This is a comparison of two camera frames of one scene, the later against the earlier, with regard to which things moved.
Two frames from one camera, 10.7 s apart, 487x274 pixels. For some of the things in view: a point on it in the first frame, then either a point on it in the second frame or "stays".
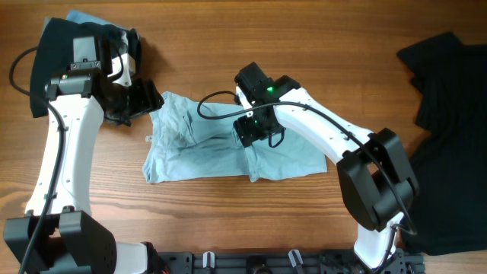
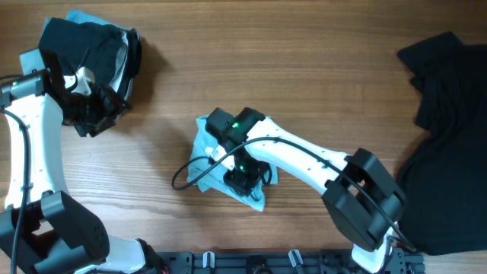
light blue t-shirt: [190, 139] -> [214, 180]
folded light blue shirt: [80, 17] stays
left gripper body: [132, 101] -> [93, 111]
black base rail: [284, 262] stays
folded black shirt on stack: [54, 54] stays
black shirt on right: [449, 211] stays
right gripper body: [256, 127] -> [246, 173]
